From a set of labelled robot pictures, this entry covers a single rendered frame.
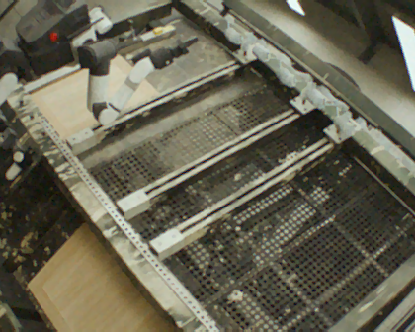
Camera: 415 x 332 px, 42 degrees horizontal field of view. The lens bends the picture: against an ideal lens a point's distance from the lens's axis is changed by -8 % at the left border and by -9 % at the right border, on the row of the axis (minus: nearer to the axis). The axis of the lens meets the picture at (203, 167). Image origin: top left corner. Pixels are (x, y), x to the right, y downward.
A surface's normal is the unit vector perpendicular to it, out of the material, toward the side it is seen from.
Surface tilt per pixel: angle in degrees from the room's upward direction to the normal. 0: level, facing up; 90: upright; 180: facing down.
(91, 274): 90
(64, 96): 57
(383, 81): 90
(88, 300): 90
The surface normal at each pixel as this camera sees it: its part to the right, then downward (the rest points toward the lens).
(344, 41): -0.44, -0.40
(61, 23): 0.62, 0.62
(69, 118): 0.08, -0.65
